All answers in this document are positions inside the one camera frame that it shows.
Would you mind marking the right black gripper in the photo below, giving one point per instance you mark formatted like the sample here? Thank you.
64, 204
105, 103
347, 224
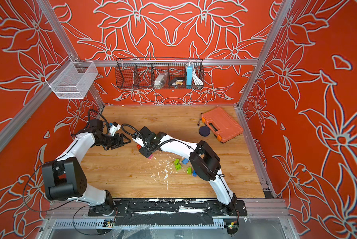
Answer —
142, 151

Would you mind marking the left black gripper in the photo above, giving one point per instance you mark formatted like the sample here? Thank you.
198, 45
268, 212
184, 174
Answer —
115, 143

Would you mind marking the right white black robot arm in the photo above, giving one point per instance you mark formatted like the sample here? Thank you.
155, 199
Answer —
203, 159

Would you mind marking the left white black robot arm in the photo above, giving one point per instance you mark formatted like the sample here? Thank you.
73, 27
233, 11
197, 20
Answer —
64, 178

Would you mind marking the long blue lego brick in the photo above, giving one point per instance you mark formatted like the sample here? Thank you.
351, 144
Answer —
185, 161

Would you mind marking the screwdriver bit beside case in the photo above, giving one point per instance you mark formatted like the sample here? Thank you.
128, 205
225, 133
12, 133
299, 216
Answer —
200, 120

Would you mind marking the dark round disc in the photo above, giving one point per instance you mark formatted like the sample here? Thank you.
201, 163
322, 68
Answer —
204, 131

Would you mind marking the grey plastic bag in basket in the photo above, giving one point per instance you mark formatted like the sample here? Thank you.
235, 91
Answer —
160, 81

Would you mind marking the black item in basket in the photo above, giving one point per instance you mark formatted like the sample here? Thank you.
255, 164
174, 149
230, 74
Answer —
177, 81

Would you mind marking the orange plastic tool case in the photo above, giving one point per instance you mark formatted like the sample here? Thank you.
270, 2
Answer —
222, 124

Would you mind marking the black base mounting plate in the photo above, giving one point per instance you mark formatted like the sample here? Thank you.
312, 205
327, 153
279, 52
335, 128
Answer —
175, 211

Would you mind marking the light blue box in basket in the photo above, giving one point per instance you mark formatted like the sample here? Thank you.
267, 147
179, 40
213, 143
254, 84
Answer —
189, 72

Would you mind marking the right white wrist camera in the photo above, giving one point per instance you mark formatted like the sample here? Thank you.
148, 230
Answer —
139, 141

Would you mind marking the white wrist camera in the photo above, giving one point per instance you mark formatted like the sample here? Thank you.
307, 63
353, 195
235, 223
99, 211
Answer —
139, 141
114, 127

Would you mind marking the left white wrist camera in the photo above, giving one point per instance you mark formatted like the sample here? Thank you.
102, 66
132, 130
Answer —
114, 127

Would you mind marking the black wire wall basket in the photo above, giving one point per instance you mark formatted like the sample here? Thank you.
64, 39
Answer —
138, 74

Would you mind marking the clear acrylic wall box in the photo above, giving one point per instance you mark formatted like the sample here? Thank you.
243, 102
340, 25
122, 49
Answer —
73, 80

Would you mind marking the white slotted cable duct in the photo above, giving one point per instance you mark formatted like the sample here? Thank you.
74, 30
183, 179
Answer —
83, 224

